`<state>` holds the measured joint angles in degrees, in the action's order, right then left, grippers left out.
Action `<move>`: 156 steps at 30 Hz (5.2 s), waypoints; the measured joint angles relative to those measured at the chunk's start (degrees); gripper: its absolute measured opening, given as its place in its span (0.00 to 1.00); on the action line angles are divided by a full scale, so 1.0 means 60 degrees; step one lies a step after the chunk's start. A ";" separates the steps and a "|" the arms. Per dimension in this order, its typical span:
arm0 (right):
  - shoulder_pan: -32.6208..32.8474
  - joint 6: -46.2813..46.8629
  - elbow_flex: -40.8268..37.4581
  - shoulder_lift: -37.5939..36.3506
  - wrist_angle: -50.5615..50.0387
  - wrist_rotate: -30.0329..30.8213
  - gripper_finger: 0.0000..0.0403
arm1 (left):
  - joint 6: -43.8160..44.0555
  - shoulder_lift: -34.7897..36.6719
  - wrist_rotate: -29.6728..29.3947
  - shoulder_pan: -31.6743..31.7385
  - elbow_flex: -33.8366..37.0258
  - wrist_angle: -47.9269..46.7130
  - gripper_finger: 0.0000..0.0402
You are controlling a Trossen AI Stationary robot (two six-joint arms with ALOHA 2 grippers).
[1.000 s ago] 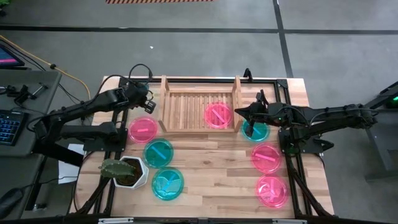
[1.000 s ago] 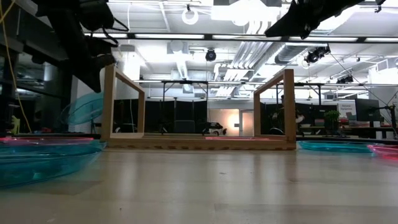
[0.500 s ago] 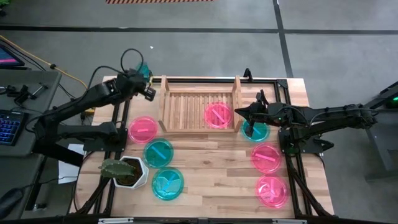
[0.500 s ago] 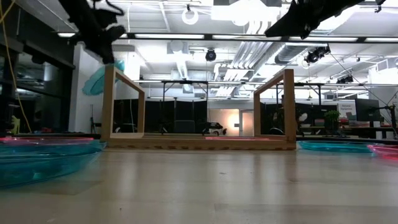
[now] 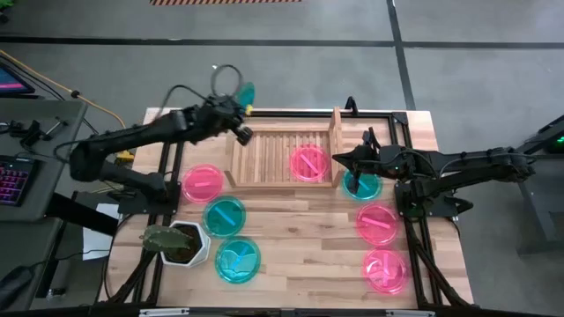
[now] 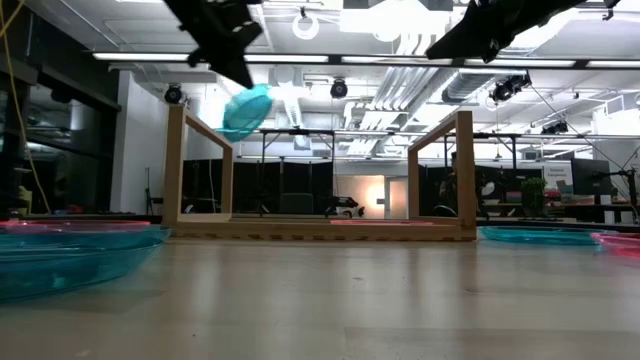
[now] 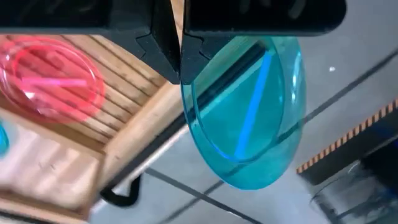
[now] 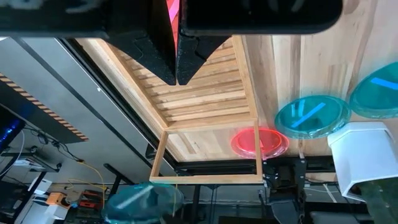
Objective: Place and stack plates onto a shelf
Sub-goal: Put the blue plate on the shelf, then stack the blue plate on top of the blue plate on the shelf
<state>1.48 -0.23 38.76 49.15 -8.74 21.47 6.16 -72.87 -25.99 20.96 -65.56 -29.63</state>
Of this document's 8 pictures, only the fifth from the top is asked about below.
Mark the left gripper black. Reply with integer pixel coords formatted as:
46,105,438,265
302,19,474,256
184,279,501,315
197,95,254,133

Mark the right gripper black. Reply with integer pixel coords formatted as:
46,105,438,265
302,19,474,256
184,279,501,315
331,127,400,191

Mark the pink translucent plastic plate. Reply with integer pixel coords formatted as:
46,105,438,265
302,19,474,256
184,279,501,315
362,247,410,295
355,203,400,247
289,144,330,183
181,163,225,204

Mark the wooden slatted shelf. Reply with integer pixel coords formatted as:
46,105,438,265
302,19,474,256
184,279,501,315
223,105,345,190

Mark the green cactus plant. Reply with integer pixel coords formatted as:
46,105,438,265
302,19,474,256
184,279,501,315
139,224,195,254

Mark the white hexagonal planter pot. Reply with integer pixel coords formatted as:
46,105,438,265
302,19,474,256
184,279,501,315
160,219,212,269

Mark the black metal stand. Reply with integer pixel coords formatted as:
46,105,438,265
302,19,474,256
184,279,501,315
510,114,564,256

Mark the black flat bar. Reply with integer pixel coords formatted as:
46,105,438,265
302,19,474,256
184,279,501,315
46,192,120,237

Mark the white paper sheet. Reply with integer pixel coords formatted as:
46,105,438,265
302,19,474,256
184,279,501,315
82,203,121,262

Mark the grey side desk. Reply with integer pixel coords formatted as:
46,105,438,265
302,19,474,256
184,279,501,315
0,99,89,312

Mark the black desk clamp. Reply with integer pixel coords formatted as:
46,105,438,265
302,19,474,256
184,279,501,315
7,119,52,149

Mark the desk computer monitor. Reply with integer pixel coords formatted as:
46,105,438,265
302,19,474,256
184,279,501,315
0,63,36,96

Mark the backlit black keyboard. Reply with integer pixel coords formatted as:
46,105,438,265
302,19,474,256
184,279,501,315
0,154,37,207

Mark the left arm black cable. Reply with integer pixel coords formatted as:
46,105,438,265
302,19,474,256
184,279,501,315
156,64,245,120

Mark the black aluminium table frame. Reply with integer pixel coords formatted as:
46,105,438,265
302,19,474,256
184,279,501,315
99,107,471,309

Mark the silver metal bracket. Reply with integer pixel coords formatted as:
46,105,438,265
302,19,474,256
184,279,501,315
385,309,437,317
138,307,190,317

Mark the black silver rod handle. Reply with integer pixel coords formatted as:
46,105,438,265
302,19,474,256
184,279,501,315
43,116,70,137

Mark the yellow floor cable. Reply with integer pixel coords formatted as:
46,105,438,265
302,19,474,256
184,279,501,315
0,48,136,165

